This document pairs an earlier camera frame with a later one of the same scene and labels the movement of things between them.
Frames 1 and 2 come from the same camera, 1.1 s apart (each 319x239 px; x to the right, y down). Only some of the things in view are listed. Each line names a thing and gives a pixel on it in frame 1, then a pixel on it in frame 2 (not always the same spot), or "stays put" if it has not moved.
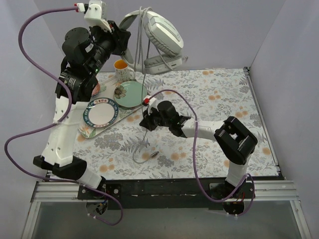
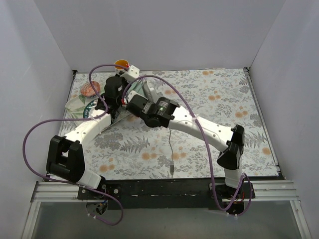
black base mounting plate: x=162 y=194 stays put
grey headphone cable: x=138 y=67 → x=172 y=165
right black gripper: x=149 y=121 → x=135 y=104
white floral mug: x=123 y=73 stays put
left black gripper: x=120 y=36 → x=119 y=81
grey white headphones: x=165 y=39 → x=150 y=92
